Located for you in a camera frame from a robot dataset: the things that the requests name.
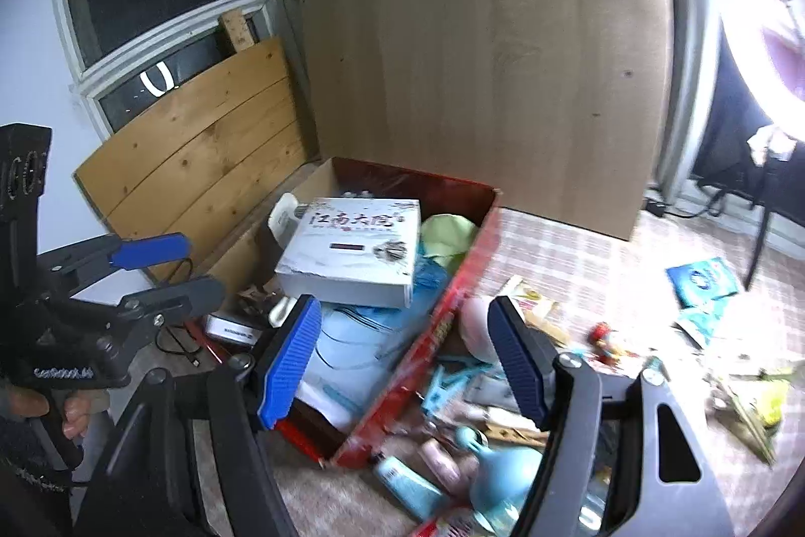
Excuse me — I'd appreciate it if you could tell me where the white small box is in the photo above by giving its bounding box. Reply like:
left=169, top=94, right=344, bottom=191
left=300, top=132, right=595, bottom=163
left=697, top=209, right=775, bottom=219
left=205, top=314, right=262, bottom=346

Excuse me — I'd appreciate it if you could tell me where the blue baby bottle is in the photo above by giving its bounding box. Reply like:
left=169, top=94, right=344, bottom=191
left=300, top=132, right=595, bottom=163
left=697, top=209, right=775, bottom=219
left=454, top=425, right=543, bottom=535

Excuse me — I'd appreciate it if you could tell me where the white red-text box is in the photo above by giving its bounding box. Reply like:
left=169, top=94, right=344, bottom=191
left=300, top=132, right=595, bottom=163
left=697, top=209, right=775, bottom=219
left=274, top=196, right=420, bottom=308

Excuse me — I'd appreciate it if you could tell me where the face mask pack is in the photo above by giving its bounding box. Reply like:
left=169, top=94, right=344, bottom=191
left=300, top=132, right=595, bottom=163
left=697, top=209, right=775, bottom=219
left=296, top=256, right=450, bottom=432

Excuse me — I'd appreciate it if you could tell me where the green snack bag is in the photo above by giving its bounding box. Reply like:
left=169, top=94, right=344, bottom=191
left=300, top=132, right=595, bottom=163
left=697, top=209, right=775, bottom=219
left=420, top=214, right=479, bottom=274

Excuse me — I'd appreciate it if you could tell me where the person left hand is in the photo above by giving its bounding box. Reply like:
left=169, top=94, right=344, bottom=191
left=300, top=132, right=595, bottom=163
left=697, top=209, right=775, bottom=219
left=2, top=380, right=111, bottom=439

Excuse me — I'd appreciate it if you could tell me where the pine plank panel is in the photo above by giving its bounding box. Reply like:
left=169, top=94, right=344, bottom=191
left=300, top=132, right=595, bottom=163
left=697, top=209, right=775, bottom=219
left=75, top=38, right=308, bottom=264

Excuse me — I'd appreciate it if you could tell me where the coffee sachet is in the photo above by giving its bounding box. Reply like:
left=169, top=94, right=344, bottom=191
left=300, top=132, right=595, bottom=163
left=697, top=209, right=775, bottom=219
left=498, top=275, right=569, bottom=346

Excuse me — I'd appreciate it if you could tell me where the red cardboard box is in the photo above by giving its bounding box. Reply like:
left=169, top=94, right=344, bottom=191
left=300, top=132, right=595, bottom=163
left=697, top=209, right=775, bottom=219
left=202, top=157, right=502, bottom=469

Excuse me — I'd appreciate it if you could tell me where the blue plastic clothes clip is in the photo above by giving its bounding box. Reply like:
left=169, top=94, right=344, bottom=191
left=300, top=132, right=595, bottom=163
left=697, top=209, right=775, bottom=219
left=420, top=354, right=494, bottom=418

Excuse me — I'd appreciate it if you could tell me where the blue wet wipes pack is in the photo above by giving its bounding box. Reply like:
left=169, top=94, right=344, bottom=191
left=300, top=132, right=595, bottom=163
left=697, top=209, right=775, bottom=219
left=666, top=256, right=741, bottom=308

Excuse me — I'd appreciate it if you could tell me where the white round massager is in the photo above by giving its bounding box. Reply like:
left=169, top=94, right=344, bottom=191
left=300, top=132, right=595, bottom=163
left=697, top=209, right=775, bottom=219
left=458, top=294, right=500, bottom=365

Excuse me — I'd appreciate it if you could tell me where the light blue cream tube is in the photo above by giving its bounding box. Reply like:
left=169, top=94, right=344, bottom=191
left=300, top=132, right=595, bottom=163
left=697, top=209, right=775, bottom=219
left=374, top=455, right=450, bottom=520

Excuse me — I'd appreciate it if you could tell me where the light stand pole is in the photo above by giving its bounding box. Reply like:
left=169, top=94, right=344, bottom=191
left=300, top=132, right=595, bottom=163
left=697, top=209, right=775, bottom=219
left=744, top=200, right=772, bottom=290

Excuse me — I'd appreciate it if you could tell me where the light wood board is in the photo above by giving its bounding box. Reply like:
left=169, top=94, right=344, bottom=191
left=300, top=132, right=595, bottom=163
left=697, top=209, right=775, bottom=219
left=301, top=0, right=671, bottom=240

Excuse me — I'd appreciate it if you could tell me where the ring light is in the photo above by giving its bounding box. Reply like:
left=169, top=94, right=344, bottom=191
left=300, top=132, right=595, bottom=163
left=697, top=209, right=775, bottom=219
left=712, top=0, right=805, bottom=127

